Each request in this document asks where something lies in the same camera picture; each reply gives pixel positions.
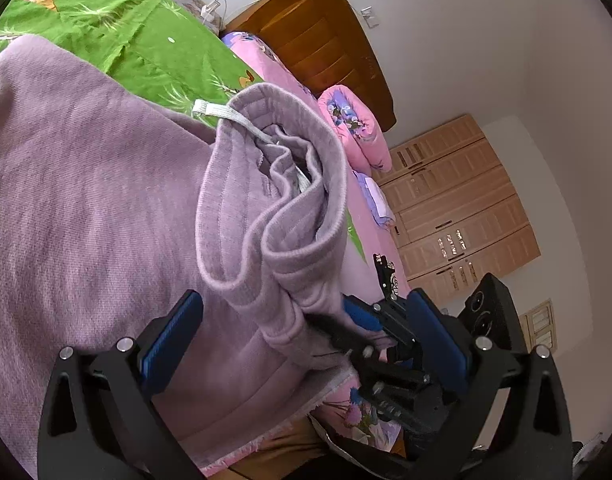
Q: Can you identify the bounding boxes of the pale floral bedsheet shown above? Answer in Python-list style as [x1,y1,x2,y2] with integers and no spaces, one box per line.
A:
[148,0,222,36]

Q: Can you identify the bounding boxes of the wooden headboard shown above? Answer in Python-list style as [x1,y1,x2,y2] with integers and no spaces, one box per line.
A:
[225,0,398,132]

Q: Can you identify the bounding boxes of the wooden bed frame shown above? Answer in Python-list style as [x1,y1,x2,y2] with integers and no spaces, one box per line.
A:
[228,417,407,480]

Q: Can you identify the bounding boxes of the light wooden wardrobe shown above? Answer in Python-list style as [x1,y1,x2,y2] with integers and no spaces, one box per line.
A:
[371,114,543,307]

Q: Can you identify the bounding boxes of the lilac knit pants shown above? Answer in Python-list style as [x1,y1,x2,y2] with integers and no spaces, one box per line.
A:
[0,35,359,480]

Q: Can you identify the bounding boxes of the white charger cable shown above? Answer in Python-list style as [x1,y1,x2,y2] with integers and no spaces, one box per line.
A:
[200,0,232,28]

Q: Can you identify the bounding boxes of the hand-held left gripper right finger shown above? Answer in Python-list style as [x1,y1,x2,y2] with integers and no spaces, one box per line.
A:
[406,289,572,480]

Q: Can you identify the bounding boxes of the pale panelled door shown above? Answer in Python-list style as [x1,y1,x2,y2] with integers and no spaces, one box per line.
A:
[517,298,558,357]

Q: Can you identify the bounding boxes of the purple white cloth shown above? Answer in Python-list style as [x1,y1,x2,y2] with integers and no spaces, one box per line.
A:
[352,171,398,227]

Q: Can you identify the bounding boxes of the rolled pink floral quilt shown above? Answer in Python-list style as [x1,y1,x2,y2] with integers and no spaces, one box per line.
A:
[317,85,393,177]

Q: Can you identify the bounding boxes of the pink floral bedsheet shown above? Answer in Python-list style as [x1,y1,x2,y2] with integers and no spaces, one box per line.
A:
[220,30,412,461]

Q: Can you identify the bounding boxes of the green printed blanket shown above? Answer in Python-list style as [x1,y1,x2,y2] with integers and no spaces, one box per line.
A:
[0,0,367,263]

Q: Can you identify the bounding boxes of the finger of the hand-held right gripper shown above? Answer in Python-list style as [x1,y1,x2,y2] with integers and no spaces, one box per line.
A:
[306,312,457,431]
[342,294,423,361]

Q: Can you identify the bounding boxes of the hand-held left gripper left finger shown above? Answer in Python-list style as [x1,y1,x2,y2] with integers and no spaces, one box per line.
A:
[37,290,204,480]

